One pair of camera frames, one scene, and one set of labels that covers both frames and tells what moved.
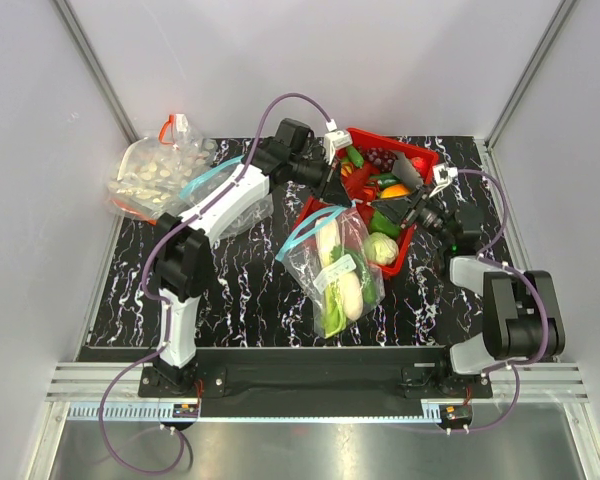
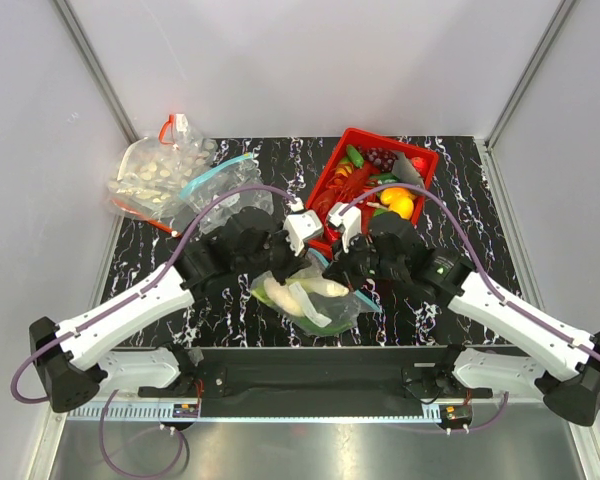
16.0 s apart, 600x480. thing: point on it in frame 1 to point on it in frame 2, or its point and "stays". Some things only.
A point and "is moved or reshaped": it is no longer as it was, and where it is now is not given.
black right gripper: (405, 210) to (341, 267)
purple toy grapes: (384, 159) stays
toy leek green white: (330, 252) to (321, 286)
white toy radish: (352, 295) to (282, 296)
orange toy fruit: (394, 191) stays
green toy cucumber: (354, 156) stays
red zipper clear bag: (150, 171) stays
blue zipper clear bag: (334, 261) is moved or reshaped
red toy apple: (418, 162) stays
